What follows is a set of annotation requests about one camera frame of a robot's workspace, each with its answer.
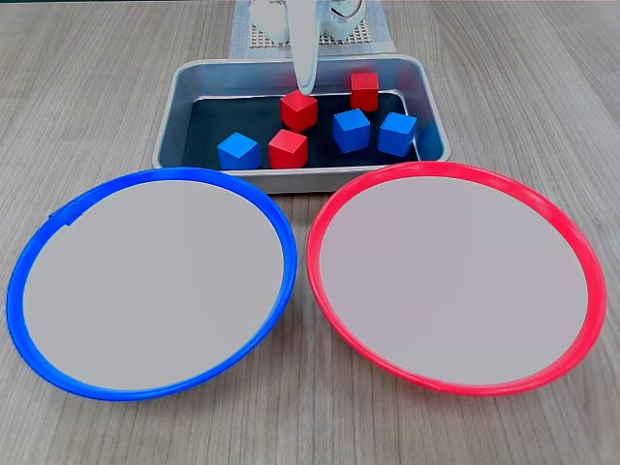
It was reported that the red wooden cube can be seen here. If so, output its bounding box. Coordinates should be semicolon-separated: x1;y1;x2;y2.
267;128;310;170
350;72;380;113
279;89;320;134

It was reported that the blue wooden cube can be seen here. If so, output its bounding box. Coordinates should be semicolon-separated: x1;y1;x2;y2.
377;111;419;158
332;108;372;155
216;132;262;171

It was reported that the black tray liner mat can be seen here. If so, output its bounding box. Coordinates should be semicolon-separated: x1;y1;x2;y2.
181;90;421;170

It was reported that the silver metal tray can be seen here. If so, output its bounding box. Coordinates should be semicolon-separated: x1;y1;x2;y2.
152;53;452;195

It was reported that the white mesh anti-slip mat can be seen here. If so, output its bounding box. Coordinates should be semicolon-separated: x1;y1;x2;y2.
249;19;374;49

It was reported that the red rimmed white dish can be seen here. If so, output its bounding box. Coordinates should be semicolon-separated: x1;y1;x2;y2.
305;161;608;397

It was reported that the blue rimmed white dish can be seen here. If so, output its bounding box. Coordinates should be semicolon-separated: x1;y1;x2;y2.
5;166;298;402

